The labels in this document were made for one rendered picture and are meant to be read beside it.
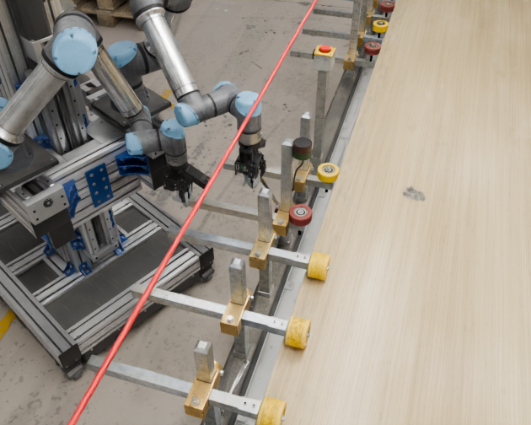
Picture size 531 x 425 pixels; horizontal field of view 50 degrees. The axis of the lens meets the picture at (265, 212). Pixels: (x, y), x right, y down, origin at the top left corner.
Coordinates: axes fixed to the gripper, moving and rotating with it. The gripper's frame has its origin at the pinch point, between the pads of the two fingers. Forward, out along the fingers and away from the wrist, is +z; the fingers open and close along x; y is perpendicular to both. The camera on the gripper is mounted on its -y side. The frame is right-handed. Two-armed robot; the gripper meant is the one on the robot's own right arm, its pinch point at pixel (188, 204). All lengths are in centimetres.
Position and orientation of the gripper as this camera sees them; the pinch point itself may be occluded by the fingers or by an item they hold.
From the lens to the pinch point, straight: 212.2
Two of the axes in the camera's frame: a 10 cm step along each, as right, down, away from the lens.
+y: -9.6, -2.0, 2.2
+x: -2.9, 6.6, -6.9
